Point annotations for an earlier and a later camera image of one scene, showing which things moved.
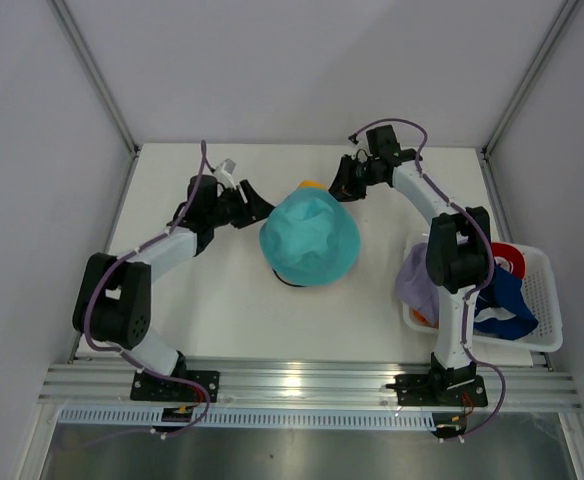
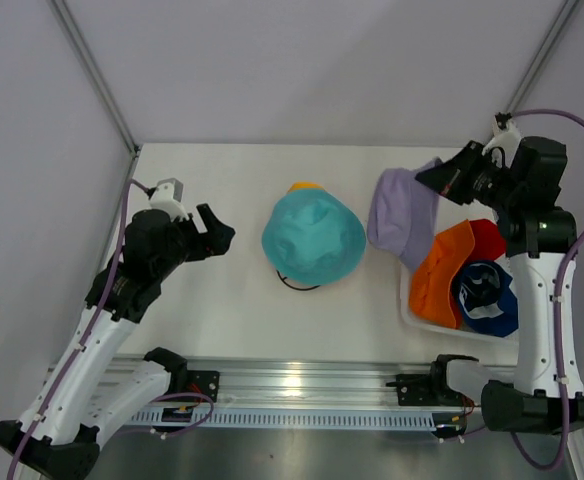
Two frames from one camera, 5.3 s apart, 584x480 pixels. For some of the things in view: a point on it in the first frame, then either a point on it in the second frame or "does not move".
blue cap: (504, 290) does not move
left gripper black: (254, 211) -> (214, 241)
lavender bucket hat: (414, 285) -> (403, 214)
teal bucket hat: (310, 237) does not move
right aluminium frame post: (560, 22) does not move
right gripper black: (342, 188) -> (449, 177)
